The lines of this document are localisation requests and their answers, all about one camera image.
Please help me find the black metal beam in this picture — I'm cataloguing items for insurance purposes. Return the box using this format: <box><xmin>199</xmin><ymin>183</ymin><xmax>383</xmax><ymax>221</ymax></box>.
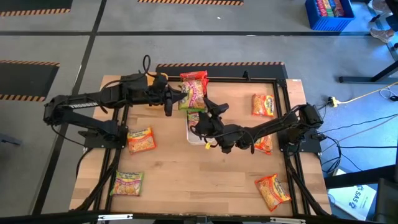
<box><xmin>323</xmin><ymin>164</ymin><xmax>398</xmax><ymax>190</ymax></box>

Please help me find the grey metal foot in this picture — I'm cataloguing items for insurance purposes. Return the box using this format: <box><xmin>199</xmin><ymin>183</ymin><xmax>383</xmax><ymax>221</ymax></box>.
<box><xmin>0</xmin><ymin>133</ymin><xmax>22</xmax><ymax>147</ymax></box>

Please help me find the silver metal bracket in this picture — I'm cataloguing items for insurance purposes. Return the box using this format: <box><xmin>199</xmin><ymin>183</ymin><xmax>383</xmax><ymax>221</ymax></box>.
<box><xmin>269</xmin><ymin>217</ymin><xmax>307</xmax><ymax>224</ymax></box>
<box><xmin>97</xmin><ymin>213</ymin><xmax>134</xmax><ymax>222</ymax></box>

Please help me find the maroon box in crate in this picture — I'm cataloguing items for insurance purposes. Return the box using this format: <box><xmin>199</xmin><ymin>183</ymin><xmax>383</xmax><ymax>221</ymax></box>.
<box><xmin>333</xmin><ymin>0</ymin><xmax>346</xmax><ymax>18</ymax></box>

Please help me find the dark grey box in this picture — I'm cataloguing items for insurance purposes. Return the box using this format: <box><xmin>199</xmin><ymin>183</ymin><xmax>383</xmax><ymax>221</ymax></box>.
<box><xmin>374</xmin><ymin>177</ymin><xmax>398</xmax><ymax>224</ymax></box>

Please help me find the white cable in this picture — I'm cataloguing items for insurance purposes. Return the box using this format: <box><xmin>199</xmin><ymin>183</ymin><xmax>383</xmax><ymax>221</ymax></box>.
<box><xmin>379</xmin><ymin>87</ymin><xmax>398</xmax><ymax>102</ymax></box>

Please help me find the black desk frame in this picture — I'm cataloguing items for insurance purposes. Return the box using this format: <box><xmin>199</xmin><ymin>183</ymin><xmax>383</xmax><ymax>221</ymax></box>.
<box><xmin>338</xmin><ymin>6</ymin><xmax>398</xmax><ymax>85</ymax></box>

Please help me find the green-yellow box in crate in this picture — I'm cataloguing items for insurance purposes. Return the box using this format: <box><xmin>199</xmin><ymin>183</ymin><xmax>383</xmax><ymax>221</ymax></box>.
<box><xmin>323</xmin><ymin>0</ymin><xmax>335</xmax><ymax>18</ymax></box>

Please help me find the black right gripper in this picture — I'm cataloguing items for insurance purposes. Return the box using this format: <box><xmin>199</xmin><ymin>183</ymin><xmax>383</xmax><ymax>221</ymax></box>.
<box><xmin>190</xmin><ymin>99</ymin><xmax>229</xmax><ymax>142</ymax></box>

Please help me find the black floor cable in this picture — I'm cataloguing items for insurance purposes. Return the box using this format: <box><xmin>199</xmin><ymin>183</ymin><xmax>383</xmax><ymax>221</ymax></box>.
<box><xmin>322</xmin><ymin>113</ymin><xmax>398</xmax><ymax>133</ymax></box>
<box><xmin>338</xmin><ymin>144</ymin><xmax>398</xmax><ymax>149</ymax></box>

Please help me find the blue plastic crate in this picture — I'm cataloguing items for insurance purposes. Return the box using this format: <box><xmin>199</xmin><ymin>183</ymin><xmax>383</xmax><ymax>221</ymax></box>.
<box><xmin>304</xmin><ymin>0</ymin><xmax>356</xmax><ymax>32</ymax></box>

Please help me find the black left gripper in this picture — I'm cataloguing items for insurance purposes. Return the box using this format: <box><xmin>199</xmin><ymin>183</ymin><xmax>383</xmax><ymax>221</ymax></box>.
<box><xmin>146</xmin><ymin>73</ymin><xmax>187</xmax><ymax>118</ymax></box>

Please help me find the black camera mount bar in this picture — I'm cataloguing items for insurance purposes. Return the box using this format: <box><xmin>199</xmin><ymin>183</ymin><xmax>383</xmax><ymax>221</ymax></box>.
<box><xmin>0</xmin><ymin>210</ymin><xmax>398</xmax><ymax>224</ymax></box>

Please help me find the white plastic bin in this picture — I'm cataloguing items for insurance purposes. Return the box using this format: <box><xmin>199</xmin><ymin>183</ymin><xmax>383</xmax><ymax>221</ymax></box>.
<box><xmin>185</xmin><ymin>111</ymin><xmax>218</xmax><ymax>146</ymax></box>

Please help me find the yellow plastic bin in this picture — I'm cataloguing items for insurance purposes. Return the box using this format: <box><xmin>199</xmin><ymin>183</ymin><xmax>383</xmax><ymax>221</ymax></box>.
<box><xmin>137</xmin><ymin>72</ymin><xmax>169</xmax><ymax>110</ymax></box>

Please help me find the red box in crate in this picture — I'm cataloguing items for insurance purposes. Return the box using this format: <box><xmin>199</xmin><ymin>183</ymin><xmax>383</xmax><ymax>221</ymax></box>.
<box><xmin>315</xmin><ymin>0</ymin><xmax>326</xmax><ymax>18</ymax></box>

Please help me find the black aluminium table frame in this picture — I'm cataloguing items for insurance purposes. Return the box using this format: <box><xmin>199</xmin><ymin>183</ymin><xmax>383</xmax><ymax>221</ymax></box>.
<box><xmin>74</xmin><ymin>70</ymin><xmax>332</xmax><ymax>217</ymax></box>

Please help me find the orange Maruchan ramen pack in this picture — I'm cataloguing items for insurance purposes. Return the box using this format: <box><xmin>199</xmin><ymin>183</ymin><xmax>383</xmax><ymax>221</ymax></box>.
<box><xmin>251</xmin><ymin>93</ymin><xmax>275</xmax><ymax>118</ymax></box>
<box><xmin>254</xmin><ymin>173</ymin><xmax>292</xmax><ymax>213</ymax></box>
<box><xmin>253</xmin><ymin>134</ymin><xmax>274</xmax><ymax>156</ymax></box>
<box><xmin>126</xmin><ymin>126</ymin><xmax>157</xmax><ymax>156</ymax></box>

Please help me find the black mat hazard-striped edge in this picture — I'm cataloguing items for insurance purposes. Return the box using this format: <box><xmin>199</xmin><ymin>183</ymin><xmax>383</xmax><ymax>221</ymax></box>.
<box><xmin>155</xmin><ymin>61</ymin><xmax>289</xmax><ymax>80</ymax></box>
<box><xmin>0</xmin><ymin>0</ymin><xmax>74</xmax><ymax>17</ymax></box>
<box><xmin>0</xmin><ymin>59</ymin><xmax>61</xmax><ymax>103</ymax></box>
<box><xmin>137</xmin><ymin>0</ymin><xmax>244</xmax><ymax>6</ymax></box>

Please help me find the white printed cardboard box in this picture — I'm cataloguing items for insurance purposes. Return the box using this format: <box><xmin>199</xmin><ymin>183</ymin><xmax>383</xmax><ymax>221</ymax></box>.
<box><xmin>327</xmin><ymin>184</ymin><xmax>378</xmax><ymax>222</ymax></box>

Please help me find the yellow power cable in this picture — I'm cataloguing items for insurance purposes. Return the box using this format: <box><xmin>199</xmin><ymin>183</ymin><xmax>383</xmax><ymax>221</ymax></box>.
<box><xmin>336</xmin><ymin>81</ymin><xmax>398</xmax><ymax>105</ymax></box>

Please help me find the person's shoe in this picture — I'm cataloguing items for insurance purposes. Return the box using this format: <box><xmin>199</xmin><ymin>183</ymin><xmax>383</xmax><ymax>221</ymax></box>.
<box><xmin>369</xmin><ymin>27</ymin><xmax>395</xmax><ymax>44</ymax></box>
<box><xmin>368</xmin><ymin>0</ymin><xmax>389</xmax><ymax>12</ymax></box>

